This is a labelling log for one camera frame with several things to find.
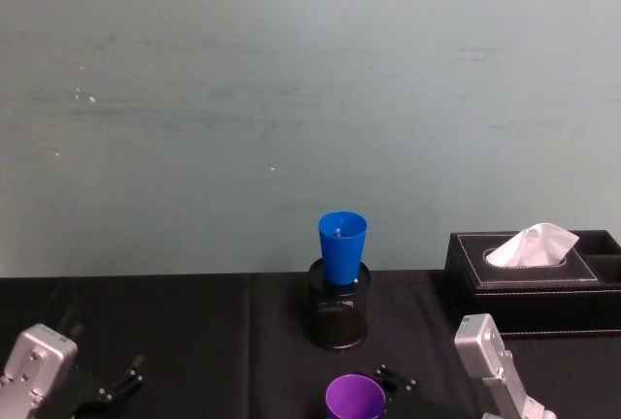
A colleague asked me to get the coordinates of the blue plastic cup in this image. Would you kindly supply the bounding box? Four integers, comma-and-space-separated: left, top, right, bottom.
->
317, 210, 369, 288

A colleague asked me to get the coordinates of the black leather tissue box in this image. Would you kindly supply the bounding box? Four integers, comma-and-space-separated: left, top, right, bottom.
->
442, 229, 621, 341

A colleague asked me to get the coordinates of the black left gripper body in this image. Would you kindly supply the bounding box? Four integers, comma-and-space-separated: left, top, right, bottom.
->
72, 388, 117, 419

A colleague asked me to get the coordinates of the black mesh pen holder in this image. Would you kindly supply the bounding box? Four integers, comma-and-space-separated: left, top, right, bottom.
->
308, 257, 372, 351

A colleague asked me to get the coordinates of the black table cloth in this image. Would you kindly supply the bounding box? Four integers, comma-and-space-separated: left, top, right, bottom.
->
0, 269, 621, 419

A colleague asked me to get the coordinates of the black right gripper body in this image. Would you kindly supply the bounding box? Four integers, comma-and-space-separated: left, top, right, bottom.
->
385, 387, 486, 419

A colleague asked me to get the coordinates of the white paper tissue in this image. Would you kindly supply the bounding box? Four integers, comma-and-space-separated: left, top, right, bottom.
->
484, 222, 581, 270

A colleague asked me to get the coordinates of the purple plastic cup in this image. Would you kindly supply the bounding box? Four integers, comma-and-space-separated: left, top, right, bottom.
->
324, 374, 387, 419

